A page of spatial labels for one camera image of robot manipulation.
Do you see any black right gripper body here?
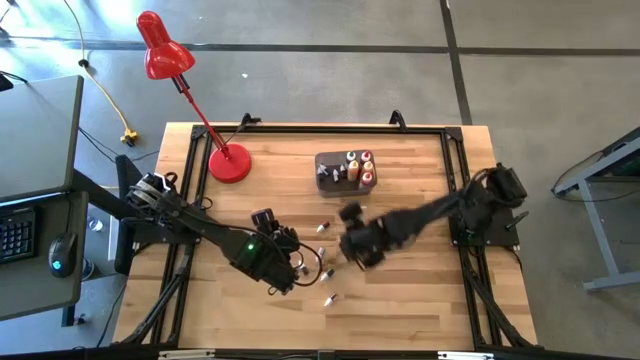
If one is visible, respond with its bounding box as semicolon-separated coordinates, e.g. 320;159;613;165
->
339;219;391;254

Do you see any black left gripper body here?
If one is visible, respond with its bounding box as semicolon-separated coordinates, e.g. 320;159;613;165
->
272;225;296;251

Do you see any grey plastic storage bin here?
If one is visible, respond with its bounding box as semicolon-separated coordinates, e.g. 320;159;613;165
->
314;148;379;199

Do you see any red desk lamp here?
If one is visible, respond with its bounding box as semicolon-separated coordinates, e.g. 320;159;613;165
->
135;10;253;185

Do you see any white aluminium profile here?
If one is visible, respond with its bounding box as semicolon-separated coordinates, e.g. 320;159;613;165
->
158;349;217;360
437;350;495;360

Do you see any black computer mouse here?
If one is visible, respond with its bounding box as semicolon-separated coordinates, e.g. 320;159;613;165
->
48;231;79;279

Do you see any blue-grey metal table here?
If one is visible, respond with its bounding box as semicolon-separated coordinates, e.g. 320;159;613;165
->
551;126;640;292

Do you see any black keyboard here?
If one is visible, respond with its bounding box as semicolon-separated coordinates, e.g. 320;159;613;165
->
0;206;37;265

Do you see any dark grey desk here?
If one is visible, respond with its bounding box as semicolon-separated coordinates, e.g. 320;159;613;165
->
0;74;85;322

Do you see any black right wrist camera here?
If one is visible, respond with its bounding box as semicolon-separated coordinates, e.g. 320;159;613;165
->
338;201;365;227

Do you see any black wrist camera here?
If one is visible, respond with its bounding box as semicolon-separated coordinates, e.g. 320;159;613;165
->
338;201;365;227
251;208;277;232

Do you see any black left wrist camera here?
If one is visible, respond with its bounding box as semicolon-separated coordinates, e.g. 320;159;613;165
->
251;208;277;232

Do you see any black sleeved arm cable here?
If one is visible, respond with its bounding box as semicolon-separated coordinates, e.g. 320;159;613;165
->
292;243;325;290

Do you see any black aluminium table frame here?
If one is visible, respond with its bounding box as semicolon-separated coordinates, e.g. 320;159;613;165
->
114;109;539;351

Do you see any yellow power cable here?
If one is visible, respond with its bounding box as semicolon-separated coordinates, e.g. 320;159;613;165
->
62;0;140;147

